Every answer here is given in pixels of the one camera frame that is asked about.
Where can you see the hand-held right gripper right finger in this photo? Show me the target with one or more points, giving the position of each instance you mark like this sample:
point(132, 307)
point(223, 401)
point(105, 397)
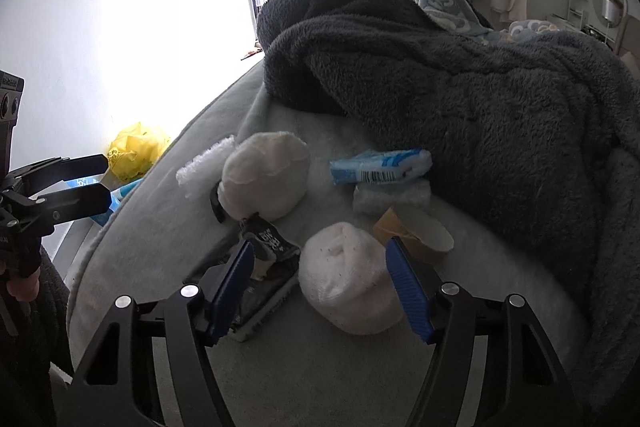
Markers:
point(410, 292)

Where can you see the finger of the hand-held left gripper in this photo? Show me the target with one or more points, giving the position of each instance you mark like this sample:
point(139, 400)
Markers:
point(75, 167)
point(80, 202)

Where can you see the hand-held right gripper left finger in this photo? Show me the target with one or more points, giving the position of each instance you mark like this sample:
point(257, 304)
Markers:
point(235, 282)

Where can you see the white cloth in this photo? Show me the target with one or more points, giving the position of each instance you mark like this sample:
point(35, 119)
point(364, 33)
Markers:
point(345, 282)

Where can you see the white fluffy cloth ball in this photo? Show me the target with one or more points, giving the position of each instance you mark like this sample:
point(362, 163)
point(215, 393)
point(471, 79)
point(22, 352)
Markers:
point(265, 177)

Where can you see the person's left forearm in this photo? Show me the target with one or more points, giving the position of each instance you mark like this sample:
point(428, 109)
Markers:
point(30, 352)

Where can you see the person's left hand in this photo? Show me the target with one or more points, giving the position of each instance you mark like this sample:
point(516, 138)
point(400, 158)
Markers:
point(24, 289)

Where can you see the blue paper bag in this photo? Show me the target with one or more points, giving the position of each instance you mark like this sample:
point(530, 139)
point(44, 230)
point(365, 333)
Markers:
point(100, 216)

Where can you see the black and white wrapper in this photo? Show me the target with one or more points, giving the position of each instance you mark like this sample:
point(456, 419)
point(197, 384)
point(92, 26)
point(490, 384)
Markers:
point(270, 252)

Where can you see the brown paper cup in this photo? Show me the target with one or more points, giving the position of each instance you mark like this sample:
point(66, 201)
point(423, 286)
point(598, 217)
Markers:
point(425, 232)

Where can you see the yellow plastic bag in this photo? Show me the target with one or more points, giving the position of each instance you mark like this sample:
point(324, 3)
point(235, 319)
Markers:
point(135, 152)

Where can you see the white clear packet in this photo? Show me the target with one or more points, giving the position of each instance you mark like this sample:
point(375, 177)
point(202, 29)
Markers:
point(390, 198)

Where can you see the white bubble wrap piece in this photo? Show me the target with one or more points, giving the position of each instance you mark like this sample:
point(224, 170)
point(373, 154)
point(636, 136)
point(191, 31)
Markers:
point(202, 169)

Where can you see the grey bed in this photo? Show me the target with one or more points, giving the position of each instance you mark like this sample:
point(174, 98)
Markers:
point(300, 382)

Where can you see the blue tissue packet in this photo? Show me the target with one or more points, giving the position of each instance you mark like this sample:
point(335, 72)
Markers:
point(380, 167)

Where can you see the dark grey fleece blanket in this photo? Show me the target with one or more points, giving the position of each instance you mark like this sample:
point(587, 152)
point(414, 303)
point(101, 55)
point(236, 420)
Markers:
point(475, 107)

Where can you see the small brown floor item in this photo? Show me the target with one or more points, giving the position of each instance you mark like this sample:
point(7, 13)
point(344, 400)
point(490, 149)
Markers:
point(250, 54)

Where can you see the blue patterned blanket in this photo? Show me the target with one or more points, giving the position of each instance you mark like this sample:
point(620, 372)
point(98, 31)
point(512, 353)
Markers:
point(445, 2)

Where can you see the small white shelf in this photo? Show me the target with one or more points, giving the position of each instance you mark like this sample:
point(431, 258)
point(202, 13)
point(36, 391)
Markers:
point(580, 4)

